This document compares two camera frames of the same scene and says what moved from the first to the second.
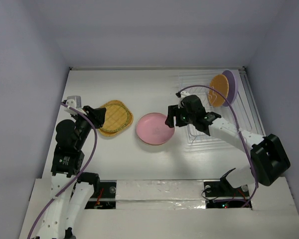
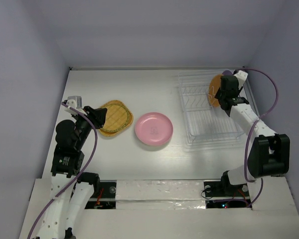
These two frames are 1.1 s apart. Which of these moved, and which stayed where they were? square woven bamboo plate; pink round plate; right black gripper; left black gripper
Moved: right black gripper
Stayed: square woven bamboo plate; left black gripper; pink round plate
